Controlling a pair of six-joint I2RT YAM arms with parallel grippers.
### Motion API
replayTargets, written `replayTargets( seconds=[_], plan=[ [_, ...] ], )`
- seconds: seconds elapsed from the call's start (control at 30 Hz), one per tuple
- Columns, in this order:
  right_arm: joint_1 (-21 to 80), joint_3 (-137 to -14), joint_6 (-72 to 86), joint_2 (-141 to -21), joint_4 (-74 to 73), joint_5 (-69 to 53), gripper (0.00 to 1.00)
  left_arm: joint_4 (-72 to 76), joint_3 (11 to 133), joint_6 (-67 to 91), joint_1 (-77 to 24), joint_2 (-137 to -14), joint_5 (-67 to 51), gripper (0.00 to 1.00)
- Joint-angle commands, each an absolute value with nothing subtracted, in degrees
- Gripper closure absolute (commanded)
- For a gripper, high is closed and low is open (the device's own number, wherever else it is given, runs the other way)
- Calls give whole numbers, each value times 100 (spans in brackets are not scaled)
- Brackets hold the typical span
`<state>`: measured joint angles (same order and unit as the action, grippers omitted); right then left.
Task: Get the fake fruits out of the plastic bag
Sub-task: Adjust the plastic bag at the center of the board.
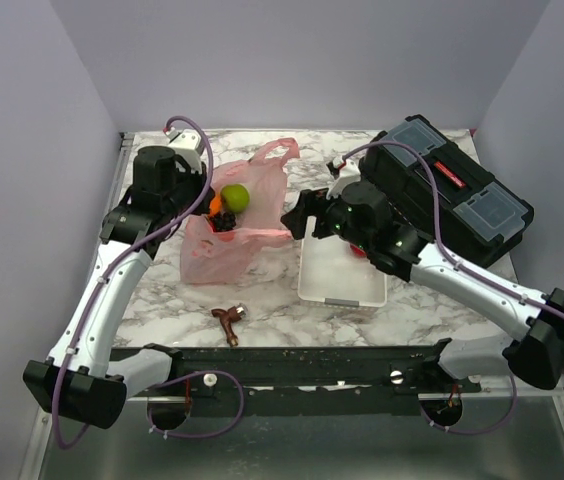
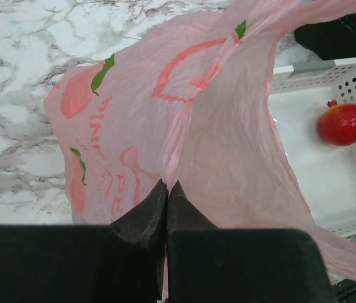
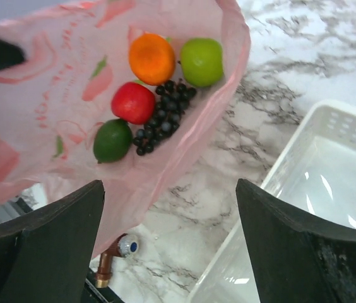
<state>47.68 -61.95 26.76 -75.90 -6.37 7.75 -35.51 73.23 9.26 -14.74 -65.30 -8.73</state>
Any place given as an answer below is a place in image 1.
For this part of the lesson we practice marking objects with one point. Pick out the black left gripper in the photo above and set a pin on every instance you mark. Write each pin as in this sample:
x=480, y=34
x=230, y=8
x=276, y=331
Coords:
x=183, y=170

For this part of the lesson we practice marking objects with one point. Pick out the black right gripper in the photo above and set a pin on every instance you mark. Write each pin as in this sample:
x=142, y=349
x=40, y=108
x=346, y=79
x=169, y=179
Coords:
x=295, y=220

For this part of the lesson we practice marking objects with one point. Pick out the pink plastic bag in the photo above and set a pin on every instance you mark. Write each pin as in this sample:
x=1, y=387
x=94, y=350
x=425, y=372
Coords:
x=209, y=257

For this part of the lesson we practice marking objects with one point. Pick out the red fake pomegranate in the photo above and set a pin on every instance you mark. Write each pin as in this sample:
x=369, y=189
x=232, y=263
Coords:
x=358, y=251

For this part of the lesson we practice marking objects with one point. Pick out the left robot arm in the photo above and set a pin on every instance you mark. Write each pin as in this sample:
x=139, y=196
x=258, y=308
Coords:
x=78, y=380

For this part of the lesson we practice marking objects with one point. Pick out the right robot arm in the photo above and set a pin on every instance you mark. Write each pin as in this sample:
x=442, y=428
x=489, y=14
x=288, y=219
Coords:
x=531, y=344

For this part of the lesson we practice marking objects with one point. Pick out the orange fake tangerine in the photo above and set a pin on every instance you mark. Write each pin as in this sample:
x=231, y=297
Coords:
x=215, y=206

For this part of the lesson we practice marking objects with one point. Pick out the green fake apple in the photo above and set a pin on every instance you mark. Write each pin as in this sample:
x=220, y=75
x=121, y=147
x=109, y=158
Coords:
x=235, y=198

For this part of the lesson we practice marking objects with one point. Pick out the dark fake grape bunch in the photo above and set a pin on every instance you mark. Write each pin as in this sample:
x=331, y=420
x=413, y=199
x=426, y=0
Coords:
x=222, y=221

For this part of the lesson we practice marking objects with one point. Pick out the white perforated plastic basket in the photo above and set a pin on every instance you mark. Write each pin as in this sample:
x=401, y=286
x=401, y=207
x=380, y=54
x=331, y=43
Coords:
x=332, y=274

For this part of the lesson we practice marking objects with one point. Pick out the brown toy faucet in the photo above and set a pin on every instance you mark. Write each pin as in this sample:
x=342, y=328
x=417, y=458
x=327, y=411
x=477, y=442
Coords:
x=226, y=318

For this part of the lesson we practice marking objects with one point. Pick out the black plastic toolbox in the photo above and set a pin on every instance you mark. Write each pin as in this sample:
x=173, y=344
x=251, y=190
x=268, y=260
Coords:
x=480, y=218

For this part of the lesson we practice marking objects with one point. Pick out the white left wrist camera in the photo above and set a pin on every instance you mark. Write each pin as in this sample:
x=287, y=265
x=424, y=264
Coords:
x=188, y=144

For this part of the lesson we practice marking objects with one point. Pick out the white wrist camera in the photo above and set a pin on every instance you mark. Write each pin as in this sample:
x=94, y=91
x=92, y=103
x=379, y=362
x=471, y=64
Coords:
x=188, y=144
x=344, y=173

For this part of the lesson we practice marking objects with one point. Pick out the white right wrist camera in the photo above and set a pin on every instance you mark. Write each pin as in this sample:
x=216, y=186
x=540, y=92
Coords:
x=344, y=173

